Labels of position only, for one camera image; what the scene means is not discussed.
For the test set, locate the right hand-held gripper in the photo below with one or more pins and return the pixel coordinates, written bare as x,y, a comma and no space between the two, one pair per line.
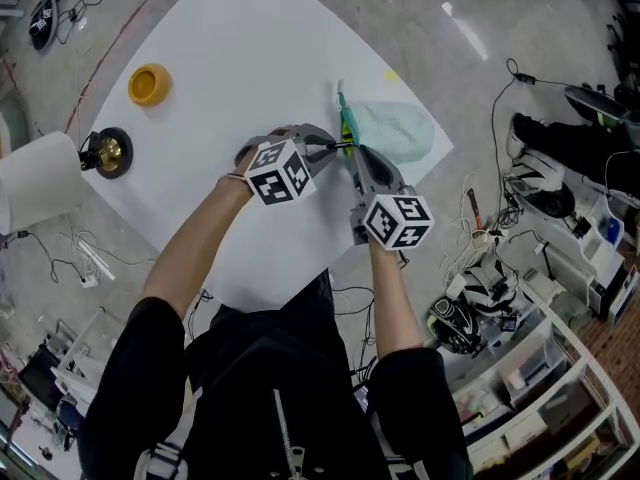
395,220

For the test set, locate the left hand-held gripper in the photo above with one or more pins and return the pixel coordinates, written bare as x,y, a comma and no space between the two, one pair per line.
280,173

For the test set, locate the light green pencil pouch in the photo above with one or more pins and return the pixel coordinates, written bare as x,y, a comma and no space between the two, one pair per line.
395,128

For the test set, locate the person's right forearm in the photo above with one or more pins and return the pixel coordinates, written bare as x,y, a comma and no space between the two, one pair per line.
397,298

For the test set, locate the person's left forearm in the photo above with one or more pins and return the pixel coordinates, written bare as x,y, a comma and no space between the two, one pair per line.
195,248

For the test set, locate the thin grey wristband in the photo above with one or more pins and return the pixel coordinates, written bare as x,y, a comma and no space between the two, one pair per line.
232,176

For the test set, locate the yellow round sticker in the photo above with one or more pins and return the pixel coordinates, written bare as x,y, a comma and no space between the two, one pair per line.
391,75

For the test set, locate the white black-striped helmet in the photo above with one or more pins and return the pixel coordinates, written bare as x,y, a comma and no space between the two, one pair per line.
487,283

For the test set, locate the white and black helmet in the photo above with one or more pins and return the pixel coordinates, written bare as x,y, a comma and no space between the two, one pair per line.
545,188

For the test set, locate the black power adapter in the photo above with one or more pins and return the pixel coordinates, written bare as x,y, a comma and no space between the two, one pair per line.
525,77

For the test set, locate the orange bowl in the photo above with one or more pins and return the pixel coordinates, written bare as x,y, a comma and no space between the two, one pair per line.
149,85

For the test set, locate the black oval tray green stripe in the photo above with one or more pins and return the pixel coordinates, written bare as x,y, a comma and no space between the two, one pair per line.
595,103

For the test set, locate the white cabinet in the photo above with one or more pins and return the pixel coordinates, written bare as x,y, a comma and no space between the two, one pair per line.
590,263

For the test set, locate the person's black jacket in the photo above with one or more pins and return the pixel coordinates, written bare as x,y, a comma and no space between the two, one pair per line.
280,393

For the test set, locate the white power strip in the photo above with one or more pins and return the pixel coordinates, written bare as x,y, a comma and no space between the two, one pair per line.
90,282

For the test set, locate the white shelf unit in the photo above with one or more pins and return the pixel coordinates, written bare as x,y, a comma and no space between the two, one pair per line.
530,408

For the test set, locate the low white furniture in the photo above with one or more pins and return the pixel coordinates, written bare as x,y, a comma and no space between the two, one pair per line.
85,353

